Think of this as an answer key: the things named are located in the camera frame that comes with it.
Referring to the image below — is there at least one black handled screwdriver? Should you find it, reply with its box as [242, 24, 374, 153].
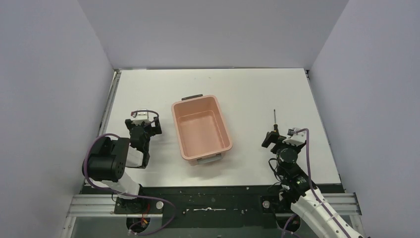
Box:
[273, 109, 279, 134]

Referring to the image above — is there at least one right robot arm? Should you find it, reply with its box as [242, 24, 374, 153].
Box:
[262, 124, 363, 238]

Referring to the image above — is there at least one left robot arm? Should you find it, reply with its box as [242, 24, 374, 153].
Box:
[82, 116, 162, 213]

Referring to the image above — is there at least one pink plastic bin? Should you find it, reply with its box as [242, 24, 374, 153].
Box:
[171, 94, 233, 166]

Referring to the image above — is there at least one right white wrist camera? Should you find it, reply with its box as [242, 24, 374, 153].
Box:
[282, 128, 307, 146]

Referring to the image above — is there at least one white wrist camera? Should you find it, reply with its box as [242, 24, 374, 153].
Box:
[282, 128, 307, 146]
[131, 110, 150, 125]

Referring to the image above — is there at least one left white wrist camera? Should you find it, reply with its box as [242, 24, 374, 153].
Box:
[131, 110, 150, 125]

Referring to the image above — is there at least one aluminium frame rail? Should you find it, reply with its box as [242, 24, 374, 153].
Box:
[66, 193, 362, 217]

